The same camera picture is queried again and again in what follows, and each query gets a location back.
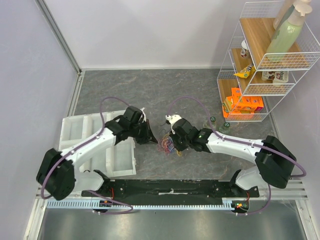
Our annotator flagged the glass water bottle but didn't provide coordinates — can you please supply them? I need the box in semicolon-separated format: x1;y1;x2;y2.
218;122;230;135
203;116;217;130

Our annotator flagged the aluminium corner post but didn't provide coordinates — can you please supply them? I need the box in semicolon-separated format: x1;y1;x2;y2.
34;0;83;75

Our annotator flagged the orange snack box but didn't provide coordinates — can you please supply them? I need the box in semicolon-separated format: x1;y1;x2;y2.
222;87;264;118

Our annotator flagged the left glass water bottle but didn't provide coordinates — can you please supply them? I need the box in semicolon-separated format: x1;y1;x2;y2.
203;116;217;130

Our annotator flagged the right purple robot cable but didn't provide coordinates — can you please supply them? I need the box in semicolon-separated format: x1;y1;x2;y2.
166;96;307;216

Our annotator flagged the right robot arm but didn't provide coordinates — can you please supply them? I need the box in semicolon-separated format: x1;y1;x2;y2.
165;114;297;197

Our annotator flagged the small white cup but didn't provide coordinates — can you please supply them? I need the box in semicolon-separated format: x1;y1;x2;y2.
240;39;250;59

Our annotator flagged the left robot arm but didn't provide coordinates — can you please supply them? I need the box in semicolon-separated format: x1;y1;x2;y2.
36;105;158;201

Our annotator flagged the yellow snack bag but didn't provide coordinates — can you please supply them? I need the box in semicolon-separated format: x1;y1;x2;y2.
233;63;256;79

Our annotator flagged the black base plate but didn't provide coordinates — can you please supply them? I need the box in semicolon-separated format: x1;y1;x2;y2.
96;179;260;206

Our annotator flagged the beige pump bottle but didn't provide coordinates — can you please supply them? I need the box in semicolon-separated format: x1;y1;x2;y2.
273;0;310;31

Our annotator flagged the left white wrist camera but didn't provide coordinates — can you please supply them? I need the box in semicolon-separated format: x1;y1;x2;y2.
139;107;147;123

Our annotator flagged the green yellow snack box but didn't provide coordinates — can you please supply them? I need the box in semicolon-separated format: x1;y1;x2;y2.
222;96;235;113

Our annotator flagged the yellow wire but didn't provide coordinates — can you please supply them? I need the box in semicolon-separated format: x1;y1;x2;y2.
161;136;183;157

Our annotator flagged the pink wire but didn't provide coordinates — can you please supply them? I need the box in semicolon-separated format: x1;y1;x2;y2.
156;139;168;155

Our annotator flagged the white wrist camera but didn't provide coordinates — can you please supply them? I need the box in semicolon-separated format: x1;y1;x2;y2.
165;114;182;134
139;107;147;123

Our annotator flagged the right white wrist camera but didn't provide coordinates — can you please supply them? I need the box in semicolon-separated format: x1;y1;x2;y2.
165;114;182;134

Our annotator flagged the green lotion pump bottle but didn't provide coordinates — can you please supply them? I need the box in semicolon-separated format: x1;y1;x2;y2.
266;0;313;63

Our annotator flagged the white compartment tray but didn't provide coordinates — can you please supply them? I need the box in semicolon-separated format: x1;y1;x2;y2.
58;113;136;178

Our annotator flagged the white wire shelf rack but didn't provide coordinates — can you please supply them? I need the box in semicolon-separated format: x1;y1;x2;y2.
217;1;320;122

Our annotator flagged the right glass water bottle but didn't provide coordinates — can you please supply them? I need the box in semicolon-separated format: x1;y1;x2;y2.
218;122;230;135

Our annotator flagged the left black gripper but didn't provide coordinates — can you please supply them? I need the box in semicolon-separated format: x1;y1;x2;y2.
129;118;158;145

